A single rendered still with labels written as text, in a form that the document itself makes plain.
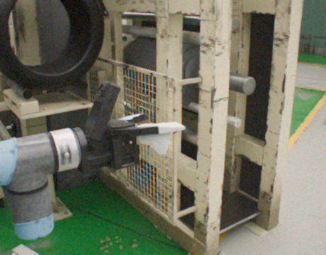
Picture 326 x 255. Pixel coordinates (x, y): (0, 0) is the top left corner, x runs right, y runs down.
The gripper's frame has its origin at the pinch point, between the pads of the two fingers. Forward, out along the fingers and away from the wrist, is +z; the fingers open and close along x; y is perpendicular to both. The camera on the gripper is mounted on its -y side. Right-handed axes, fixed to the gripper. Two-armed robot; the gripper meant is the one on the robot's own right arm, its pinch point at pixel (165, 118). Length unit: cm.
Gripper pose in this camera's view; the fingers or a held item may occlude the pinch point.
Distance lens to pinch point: 77.0
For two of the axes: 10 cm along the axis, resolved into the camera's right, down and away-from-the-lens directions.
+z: 8.5, -1.8, 5.0
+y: 0.7, 9.7, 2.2
